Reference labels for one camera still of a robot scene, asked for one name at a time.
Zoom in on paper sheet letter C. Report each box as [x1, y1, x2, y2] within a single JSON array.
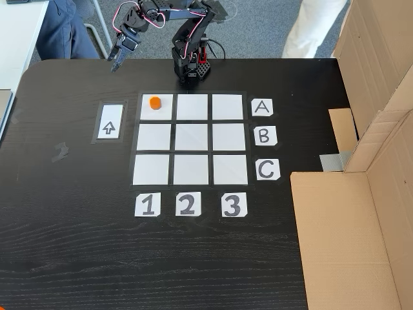
[[256, 159, 281, 181]]

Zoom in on black clamp with red knob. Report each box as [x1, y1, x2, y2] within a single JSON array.
[[197, 37, 210, 65]]

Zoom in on paper sheet letter B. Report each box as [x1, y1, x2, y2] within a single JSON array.
[[254, 125, 278, 147]]

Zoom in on seated person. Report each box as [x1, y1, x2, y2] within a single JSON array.
[[35, 0, 101, 61]]

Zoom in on white side table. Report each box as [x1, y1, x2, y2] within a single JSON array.
[[0, 0, 51, 143]]

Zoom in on black power cable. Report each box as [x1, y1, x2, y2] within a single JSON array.
[[206, 37, 227, 61]]

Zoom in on standing person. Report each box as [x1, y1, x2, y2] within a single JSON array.
[[282, 0, 351, 59]]

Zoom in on paper sheet with arrow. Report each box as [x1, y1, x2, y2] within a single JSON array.
[[96, 103, 124, 140]]

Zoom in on clear tape scraps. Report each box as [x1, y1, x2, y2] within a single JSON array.
[[51, 141, 70, 164]]

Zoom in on paper sheet number 1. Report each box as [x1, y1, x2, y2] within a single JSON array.
[[134, 192, 161, 218]]

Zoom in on white nine-square grid sheet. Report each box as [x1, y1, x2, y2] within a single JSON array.
[[128, 91, 254, 188]]

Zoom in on white metal chair frame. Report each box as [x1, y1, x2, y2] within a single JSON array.
[[84, 0, 114, 52]]

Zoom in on brown cardboard box screen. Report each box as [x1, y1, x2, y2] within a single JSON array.
[[290, 0, 413, 310]]

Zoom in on paper sheet letter A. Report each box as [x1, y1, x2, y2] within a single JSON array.
[[251, 99, 274, 118]]

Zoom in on paper sheet number 3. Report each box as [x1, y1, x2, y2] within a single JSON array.
[[221, 192, 248, 218]]

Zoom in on paper sheet number 2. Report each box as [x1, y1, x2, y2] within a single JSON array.
[[175, 191, 202, 217]]

